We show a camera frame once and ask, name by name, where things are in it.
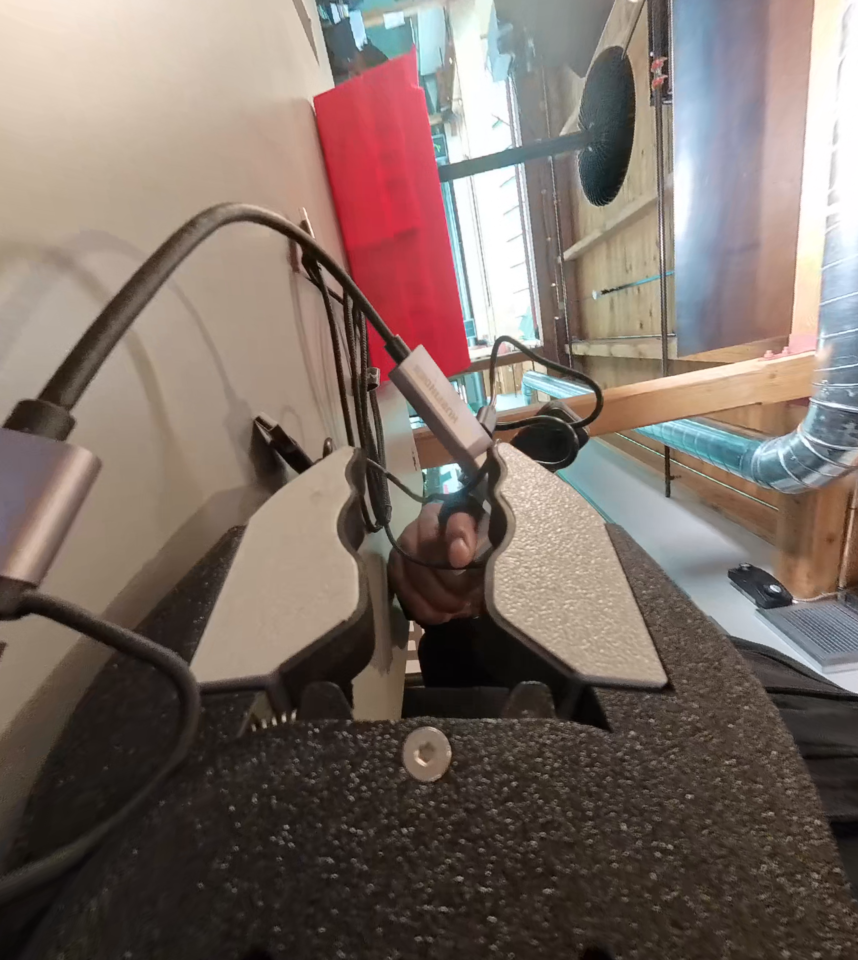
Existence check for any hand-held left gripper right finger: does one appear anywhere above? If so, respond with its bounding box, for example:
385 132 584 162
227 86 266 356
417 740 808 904
483 442 671 690

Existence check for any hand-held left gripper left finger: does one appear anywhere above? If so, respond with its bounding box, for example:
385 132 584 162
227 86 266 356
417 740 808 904
190 446 376 688

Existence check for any dark grey hub cable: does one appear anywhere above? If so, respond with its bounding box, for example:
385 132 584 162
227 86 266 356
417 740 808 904
5 201 415 444

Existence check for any person's right hand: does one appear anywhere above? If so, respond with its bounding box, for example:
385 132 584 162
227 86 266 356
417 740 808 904
387 508 492 626

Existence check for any black foot pedal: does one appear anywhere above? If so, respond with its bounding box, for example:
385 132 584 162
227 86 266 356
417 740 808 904
726 562 795 610

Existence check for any wooden beam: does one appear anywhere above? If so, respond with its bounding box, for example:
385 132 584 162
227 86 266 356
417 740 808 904
414 351 822 445

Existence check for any metal floor grate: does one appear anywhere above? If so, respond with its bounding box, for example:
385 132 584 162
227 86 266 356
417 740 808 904
756 600 858 674

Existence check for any red plastic bin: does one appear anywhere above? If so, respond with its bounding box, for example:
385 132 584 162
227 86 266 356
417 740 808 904
314 46 474 378

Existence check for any black round fan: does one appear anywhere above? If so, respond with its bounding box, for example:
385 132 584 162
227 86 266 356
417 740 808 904
440 45 638 208

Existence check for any black braided cable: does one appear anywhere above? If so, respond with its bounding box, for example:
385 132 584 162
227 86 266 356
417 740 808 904
301 255 398 535

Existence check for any black cable bundle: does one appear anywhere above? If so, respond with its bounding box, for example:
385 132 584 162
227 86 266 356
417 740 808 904
510 399 593 471

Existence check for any thin black cable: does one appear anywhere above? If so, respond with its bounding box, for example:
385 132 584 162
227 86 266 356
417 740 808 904
474 333 604 444

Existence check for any grey cable adapter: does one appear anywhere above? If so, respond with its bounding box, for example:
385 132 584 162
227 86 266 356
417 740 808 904
386 343 495 468

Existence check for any dark wall panel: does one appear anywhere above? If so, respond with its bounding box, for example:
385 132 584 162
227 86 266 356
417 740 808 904
671 0 814 359

